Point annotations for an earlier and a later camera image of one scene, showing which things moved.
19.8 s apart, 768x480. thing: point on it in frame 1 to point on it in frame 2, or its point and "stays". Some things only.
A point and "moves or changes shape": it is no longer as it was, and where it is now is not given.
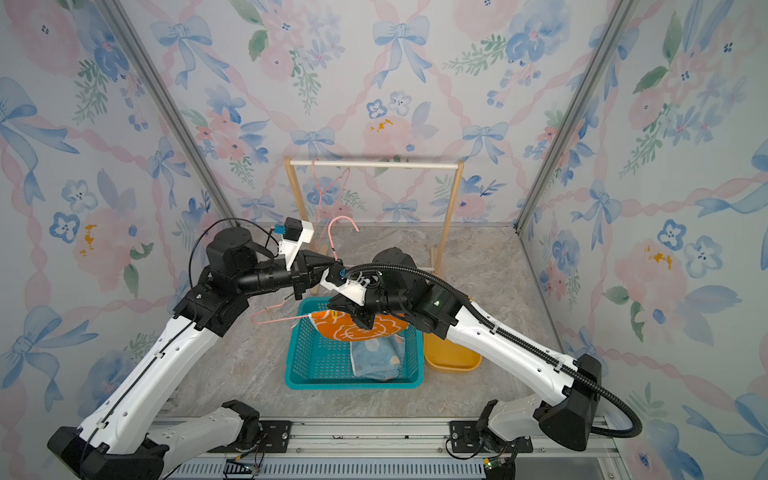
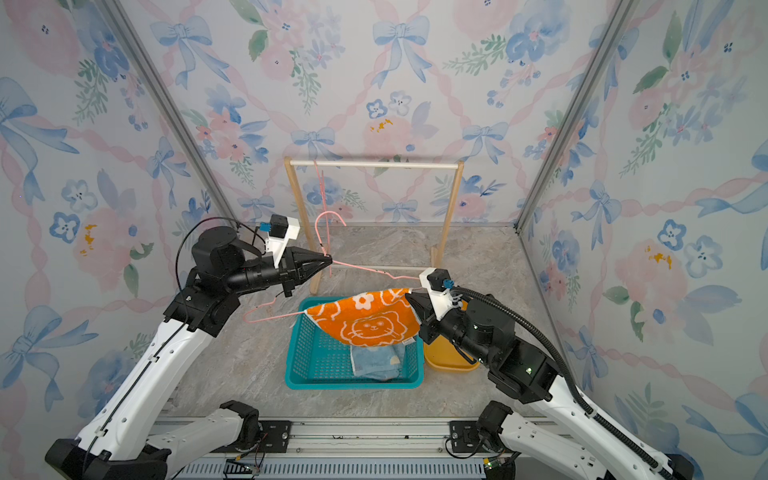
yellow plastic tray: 445,355 stays
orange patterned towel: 343,325 moves or changes shape
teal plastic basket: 316,361 stays
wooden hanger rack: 450,211 stays
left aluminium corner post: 156,72 stays
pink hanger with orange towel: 335,324 moves or changes shape
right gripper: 363,317 to 429,330
